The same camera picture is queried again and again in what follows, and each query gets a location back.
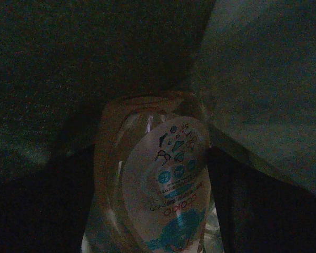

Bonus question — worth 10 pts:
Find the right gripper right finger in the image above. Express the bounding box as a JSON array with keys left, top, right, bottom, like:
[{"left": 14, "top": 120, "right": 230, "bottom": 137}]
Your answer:
[{"left": 206, "top": 147, "right": 316, "bottom": 252}]

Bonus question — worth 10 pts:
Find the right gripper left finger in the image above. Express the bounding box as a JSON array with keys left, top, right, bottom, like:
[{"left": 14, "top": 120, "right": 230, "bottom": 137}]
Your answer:
[{"left": 0, "top": 145, "right": 95, "bottom": 252}]

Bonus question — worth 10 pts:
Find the orange bottle pink cap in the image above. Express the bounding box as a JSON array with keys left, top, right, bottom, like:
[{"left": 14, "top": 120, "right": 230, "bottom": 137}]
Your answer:
[{"left": 93, "top": 91, "right": 211, "bottom": 252}]

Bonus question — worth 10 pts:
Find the olive canvas bag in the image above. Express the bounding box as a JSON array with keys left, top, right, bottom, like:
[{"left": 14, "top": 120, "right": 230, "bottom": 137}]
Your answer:
[{"left": 0, "top": 1, "right": 316, "bottom": 194}]

